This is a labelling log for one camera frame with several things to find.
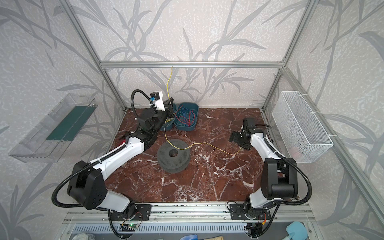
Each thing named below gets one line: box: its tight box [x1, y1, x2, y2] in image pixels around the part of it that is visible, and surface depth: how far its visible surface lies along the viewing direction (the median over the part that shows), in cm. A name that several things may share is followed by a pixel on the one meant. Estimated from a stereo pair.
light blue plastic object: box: [282, 221, 308, 240], surface depth 70 cm
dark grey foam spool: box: [156, 139, 191, 174], surface depth 88 cm
